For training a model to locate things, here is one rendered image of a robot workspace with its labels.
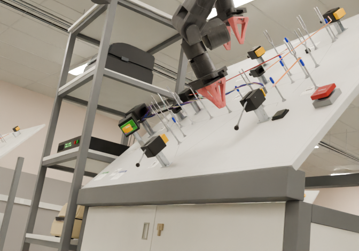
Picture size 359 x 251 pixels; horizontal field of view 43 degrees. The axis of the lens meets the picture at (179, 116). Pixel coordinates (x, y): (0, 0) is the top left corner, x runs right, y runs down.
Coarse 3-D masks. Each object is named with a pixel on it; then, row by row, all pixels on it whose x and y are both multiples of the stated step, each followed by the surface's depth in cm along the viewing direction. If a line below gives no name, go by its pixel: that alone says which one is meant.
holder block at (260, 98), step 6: (252, 90) 133; (258, 90) 131; (246, 96) 131; (252, 96) 129; (258, 96) 131; (240, 102) 131; (252, 102) 129; (258, 102) 130; (246, 108) 131; (252, 108) 130
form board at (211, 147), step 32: (320, 32) 190; (352, 32) 162; (256, 64) 208; (288, 64) 174; (320, 64) 150; (352, 64) 132; (288, 96) 140; (352, 96) 114; (160, 128) 207; (192, 128) 173; (224, 128) 149; (256, 128) 131; (288, 128) 117; (320, 128) 106; (128, 160) 188; (192, 160) 139; (224, 160) 123; (256, 160) 111; (288, 160) 100
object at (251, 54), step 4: (252, 48) 195; (256, 48) 190; (248, 52) 194; (252, 52) 191; (248, 56) 200; (252, 56) 193; (256, 56) 190; (260, 56) 191; (260, 60) 195; (264, 64) 195; (268, 64) 194
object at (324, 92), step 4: (328, 84) 118; (332, 84) 116; (320, 88) 119; (324, 88) 117; (328, 88) 115; (332, 88) 116; (316, 92) 118; (320, 92) 116; (324, 92) 114; (328, 92) 114; (312, 96) 117; (316, 96) 116; (320, 96) 115; (324, 96) 115; (328, 96) 116
